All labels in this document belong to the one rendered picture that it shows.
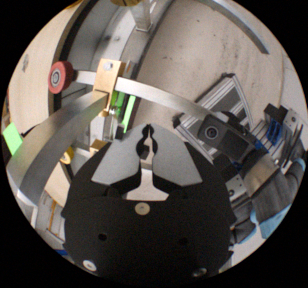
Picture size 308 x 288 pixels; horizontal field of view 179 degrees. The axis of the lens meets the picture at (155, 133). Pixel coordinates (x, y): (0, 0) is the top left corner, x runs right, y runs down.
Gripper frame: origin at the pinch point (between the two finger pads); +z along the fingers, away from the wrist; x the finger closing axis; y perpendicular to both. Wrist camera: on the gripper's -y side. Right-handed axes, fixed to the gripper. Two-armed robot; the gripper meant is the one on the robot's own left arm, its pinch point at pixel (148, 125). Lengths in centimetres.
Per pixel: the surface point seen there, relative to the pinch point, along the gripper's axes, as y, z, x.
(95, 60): -15.3, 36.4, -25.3
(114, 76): -5.5, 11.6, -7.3
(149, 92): -1.4, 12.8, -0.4
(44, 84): -9.2, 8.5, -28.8
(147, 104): 27, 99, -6
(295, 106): -29, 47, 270
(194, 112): 3.0, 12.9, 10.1
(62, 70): -10.0, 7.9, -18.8
